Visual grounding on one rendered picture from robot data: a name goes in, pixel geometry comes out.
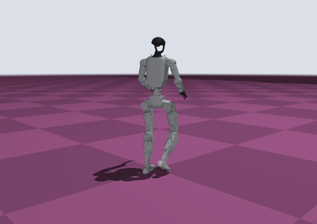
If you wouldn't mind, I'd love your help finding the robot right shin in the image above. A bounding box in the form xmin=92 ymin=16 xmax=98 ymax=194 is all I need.
xmin=161 ymin=132 xmax=178 ymax=163

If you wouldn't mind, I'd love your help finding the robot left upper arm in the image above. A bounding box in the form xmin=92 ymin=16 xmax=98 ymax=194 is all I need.
xmin=138 ymin=58 xmax=147 ymax=84

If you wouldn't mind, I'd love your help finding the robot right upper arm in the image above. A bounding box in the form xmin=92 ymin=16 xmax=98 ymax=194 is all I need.
xmin=165 ymin=58 xmax=181 ymax=85

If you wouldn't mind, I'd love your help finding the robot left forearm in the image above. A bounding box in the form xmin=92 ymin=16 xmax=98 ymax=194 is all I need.
xmin=141 ymin=81 xmax=155 ymax=90

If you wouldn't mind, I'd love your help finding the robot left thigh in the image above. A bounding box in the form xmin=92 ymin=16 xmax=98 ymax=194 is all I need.
xmin=140 ymin=99 xmax=154 ymax=141

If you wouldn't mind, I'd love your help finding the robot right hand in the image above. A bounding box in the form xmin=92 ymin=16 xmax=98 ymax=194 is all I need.
xmin=180 ymin=90 xmax=187 ymax=99

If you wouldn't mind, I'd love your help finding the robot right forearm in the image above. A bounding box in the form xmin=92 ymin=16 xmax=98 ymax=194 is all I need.
xmin=176 ymin=78 xmax=183 ymax=95

